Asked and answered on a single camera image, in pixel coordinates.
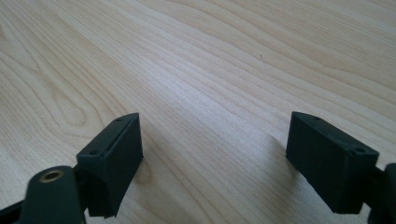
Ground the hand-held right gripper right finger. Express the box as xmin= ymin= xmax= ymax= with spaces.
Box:
xmin=285 ymin=111 xmax=380 ymax=215

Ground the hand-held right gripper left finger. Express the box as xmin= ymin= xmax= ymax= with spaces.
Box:
xmin=76 ymin=112 xmax=145 ymax=218

